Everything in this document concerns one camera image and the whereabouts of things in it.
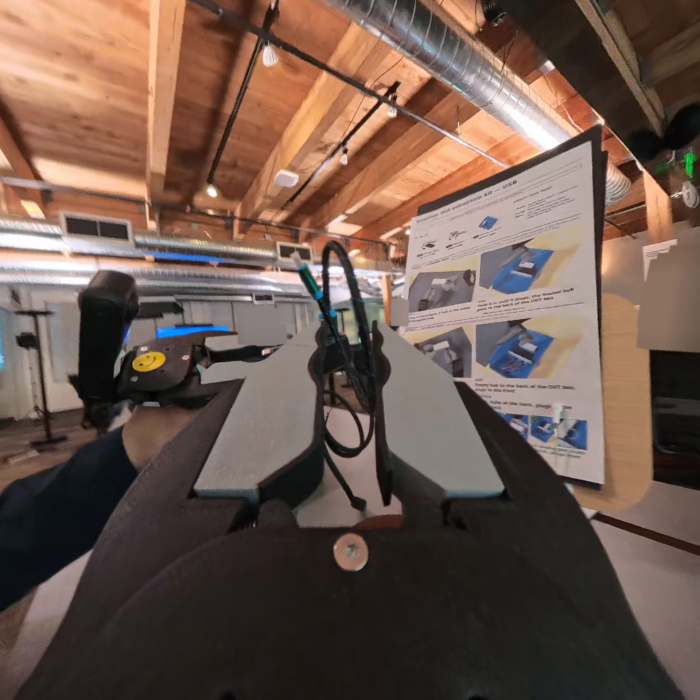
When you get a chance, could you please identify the silver ventilation duct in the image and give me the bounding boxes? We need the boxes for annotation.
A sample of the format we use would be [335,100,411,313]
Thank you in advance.
[0,215,396,292]
[327,0,633,204]

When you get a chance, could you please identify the black floor lamp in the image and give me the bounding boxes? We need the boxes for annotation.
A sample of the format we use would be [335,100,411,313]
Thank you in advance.
[14,308,70,450]

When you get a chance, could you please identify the black braided cable green plugs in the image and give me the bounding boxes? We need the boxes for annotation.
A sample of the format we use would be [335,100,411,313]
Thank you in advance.
[294,240,379,417]

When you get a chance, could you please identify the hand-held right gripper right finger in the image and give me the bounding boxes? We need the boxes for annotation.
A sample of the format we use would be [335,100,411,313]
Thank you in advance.
[372,320,505,508]

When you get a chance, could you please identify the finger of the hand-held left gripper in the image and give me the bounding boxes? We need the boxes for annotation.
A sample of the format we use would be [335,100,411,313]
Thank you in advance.
[199,343,286,368]

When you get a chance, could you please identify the person's left hand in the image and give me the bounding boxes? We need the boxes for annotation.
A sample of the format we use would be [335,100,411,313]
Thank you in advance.
[120,404,204,472]

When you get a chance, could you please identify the printed instruction sheet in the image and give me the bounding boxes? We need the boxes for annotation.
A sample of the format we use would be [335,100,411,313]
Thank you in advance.
[401,140,609,489]

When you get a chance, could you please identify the television screen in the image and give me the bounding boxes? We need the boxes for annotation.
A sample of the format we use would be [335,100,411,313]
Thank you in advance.
[155,324,229,341]

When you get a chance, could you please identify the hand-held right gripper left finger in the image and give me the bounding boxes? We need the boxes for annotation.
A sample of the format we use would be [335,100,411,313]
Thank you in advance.
[194,322,327,509]

